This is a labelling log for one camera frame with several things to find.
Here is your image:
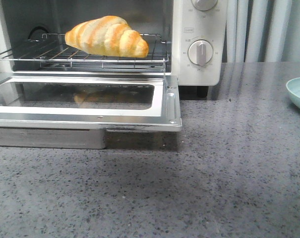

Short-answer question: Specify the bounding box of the golden croissant bread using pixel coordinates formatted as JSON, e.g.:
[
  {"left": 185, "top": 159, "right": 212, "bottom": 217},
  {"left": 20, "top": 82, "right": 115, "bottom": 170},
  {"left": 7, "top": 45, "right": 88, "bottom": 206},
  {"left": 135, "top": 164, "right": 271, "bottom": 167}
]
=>
[{"left": 64, "top": 15, "right": 149, "bottom": 58}]

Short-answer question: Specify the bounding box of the glass oven door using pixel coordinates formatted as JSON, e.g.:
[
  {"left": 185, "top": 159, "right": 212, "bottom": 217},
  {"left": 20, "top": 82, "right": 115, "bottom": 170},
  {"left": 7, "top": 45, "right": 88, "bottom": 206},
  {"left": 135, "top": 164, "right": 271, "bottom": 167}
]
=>
[{"left": 0, "top": 73, "right": 182, "bottom": 149}]

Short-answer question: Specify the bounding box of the black right oven foot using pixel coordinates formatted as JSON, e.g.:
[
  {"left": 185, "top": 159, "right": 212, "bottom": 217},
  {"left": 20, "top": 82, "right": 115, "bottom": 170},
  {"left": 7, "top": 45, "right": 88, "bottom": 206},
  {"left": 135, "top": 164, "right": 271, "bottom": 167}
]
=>
[{"left": 196, "top": 86, "right": 209, "bottom": 98}]

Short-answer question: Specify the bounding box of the white Toshiba toaster oven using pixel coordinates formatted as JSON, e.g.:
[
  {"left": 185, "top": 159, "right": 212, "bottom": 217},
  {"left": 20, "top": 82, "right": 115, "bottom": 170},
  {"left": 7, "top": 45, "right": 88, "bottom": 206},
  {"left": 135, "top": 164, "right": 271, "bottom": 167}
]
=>
[{"left": 0, "top": 0, "right": 228, "bottom": 88}]

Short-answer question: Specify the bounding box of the lower timer knob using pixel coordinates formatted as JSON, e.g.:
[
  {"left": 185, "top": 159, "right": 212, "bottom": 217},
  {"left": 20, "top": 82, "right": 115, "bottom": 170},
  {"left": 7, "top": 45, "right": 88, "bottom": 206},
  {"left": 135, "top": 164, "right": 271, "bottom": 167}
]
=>
[{"left": 188, "top": 40, "right": 213, "bottom": 66}]

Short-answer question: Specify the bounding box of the upper temperature knob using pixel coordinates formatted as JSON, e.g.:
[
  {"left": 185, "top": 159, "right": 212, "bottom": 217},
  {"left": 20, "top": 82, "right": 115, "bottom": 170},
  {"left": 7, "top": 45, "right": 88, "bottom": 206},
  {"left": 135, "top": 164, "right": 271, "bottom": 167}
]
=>
[{"left": 191, "top": 0, "right": 217, "bottom": 11}]

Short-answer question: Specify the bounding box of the white pleated curtain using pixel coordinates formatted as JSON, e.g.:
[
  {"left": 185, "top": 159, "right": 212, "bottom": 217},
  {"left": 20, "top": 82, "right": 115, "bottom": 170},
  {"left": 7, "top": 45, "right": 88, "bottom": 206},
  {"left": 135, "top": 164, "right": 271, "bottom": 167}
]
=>
[{"left": 223, "top": 0, "right": 300, "bottom": 62}]

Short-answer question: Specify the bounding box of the metal oven wire rack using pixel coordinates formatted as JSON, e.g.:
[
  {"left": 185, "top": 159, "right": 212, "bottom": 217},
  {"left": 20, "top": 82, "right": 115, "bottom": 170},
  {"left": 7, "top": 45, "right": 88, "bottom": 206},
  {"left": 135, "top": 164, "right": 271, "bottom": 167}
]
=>
[{"left": 0, "top": 33, "right": 172, "bottom": 73}]

